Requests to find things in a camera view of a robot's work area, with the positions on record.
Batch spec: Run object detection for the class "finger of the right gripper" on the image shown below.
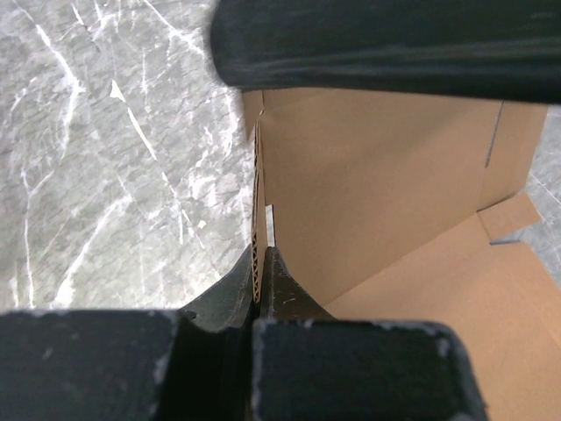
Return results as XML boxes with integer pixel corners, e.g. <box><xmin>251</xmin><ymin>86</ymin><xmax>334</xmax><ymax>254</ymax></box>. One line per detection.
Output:
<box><xmin>209</xmin><ymin>0</ymin><xmax>560</xmax><ymax>104</ymax></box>

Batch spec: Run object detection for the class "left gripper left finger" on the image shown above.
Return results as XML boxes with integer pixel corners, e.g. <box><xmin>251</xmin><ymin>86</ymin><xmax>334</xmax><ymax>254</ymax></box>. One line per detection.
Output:
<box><xmin>181</xmin><ymin>247</ymin><xmax>253</xmax><ymax>332</ymax></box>

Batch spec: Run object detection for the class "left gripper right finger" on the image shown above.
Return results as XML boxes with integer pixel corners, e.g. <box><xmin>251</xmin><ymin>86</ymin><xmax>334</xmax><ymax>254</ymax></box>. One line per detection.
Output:
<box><xmin>260</xmin><ymin>246</ymin><xmax>335</xmax><ymax>321</ymax></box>

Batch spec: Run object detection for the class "brown cardboard box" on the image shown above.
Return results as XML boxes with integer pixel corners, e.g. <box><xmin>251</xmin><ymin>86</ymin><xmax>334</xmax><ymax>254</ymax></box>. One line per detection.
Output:
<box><xmin>242</xmin><ymin>89</ymin><xmax>560</xmax><ymax>420</ymax></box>

